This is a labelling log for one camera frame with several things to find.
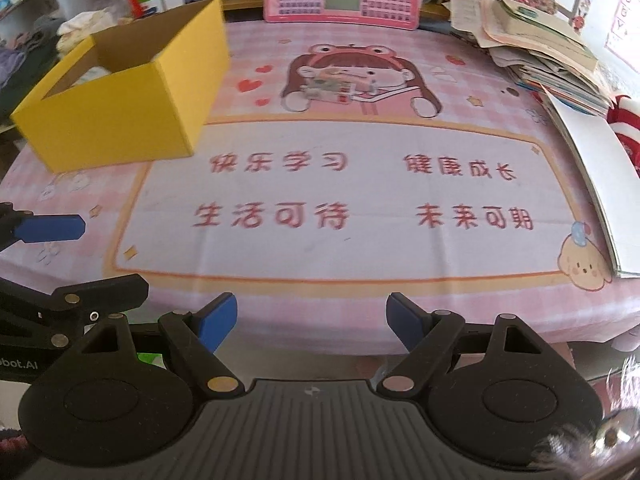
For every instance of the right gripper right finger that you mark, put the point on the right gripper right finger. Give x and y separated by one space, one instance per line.
429 338

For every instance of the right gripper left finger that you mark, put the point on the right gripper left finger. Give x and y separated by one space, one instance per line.
192 339

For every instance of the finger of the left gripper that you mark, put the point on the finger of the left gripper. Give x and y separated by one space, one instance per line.
53 228

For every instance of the small red white box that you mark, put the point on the small red white box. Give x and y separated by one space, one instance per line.
332 91

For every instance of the yellow cardboard box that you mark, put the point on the yellow cardboard box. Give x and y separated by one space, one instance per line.
129 93

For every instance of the pile of clothes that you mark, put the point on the pile of clothes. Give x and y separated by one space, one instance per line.
24 66

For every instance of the pink cartoon table mat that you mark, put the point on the pink cartoon table mat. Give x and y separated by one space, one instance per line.
446 183

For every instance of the floral tissue box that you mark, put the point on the floral tissue box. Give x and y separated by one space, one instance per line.
81 26

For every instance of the white green pen holder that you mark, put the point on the white green pen holder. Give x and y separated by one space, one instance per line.
152 5

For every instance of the red white striped plush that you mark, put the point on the red white striped plush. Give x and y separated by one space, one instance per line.
624 119

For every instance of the stack of papers and books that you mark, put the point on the stack of papers and books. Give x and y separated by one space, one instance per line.
537 49

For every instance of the alphabet wall poster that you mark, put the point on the alphabet wall poster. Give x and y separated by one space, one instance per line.
623 37

